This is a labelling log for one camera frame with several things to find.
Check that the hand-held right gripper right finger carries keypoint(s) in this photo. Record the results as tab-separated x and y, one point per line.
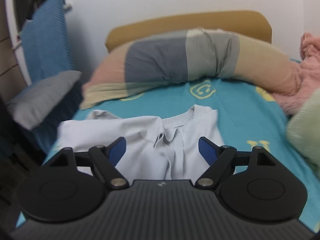
207	151

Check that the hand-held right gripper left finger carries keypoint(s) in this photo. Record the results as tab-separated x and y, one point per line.
117	151

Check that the white shirt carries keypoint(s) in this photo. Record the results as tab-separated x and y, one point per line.
150	140

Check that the grey seat cushion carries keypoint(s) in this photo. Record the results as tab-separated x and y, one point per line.
42	97

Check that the colour block pillow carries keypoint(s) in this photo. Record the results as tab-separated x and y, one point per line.
180	60

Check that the green printed fleece blanket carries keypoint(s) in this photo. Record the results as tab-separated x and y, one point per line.
305	130

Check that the pink fleece cloth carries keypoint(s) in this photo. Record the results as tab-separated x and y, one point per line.
302	80

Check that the mustard yellow headboard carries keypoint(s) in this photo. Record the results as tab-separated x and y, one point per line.
190	22

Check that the blue covered chair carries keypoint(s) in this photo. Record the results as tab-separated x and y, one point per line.
45	37

